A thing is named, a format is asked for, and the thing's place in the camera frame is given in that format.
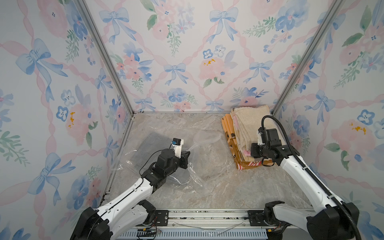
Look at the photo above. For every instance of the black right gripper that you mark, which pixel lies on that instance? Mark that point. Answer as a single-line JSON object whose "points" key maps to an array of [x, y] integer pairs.
{"points": [[253, 146]]}

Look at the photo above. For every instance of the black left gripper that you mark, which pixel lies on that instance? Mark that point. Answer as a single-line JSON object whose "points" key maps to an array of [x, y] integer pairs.
{"points": [[184, 156]]}

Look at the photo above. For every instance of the pink fleece blanket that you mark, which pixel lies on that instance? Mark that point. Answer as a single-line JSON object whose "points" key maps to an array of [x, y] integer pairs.
{"points": [[242, 140]]}

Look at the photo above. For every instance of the grey fleece blanket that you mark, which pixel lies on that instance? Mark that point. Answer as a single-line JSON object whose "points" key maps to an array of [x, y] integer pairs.
{"points": [[146, 153]]}

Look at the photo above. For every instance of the cream fleece blanket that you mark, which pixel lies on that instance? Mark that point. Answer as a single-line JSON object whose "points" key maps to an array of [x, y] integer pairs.
{"points": [[251, 120]]}

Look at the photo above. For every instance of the orange cartoon print blanket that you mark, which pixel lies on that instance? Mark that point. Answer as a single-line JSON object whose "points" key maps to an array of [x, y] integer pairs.
{"points": [[227, 124]]}

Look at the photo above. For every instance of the clear plastic vacuum bag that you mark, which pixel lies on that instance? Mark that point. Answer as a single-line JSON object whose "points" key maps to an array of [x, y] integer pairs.
{"points": [[203, 136]]}

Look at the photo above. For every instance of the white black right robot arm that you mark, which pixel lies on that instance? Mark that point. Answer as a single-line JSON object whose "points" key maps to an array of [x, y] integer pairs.
{"points": [[312, 192]]}

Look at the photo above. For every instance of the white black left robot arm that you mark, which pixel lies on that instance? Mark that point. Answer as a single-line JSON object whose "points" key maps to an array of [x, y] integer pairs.
{"points": [[120, 204]]}

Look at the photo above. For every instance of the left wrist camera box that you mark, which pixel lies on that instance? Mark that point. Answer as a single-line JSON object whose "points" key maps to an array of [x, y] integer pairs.
{"points": [[177, 145]]}

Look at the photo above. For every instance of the left floor aluminium rail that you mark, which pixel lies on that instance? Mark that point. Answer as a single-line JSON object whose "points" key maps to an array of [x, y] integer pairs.
{"points": [[115, 165]]}

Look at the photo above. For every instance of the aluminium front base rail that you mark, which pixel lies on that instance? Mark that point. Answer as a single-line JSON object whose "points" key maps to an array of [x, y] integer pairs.
{"points": [[212, 219]]}

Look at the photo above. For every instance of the right rear aluminium corner post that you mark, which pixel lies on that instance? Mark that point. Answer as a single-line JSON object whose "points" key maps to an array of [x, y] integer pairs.
{"points": [[320, 33]]}

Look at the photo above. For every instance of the aluminium corner post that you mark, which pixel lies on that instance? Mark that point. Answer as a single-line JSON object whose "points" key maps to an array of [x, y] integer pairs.
{"points": [[95, 34], [320, 33]]}

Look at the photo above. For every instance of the left rear aluminium corner post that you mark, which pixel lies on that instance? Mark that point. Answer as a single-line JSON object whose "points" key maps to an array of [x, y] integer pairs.
{"points": [[95, 34]]}

